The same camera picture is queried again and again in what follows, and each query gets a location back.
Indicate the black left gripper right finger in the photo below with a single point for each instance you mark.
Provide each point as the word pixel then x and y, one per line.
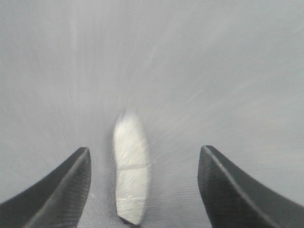
pixel 233 199

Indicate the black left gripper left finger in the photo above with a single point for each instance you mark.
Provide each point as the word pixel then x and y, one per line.
pixel 56 201

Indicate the brake pad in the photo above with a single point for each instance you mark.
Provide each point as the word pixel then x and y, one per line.
pixel 133 168

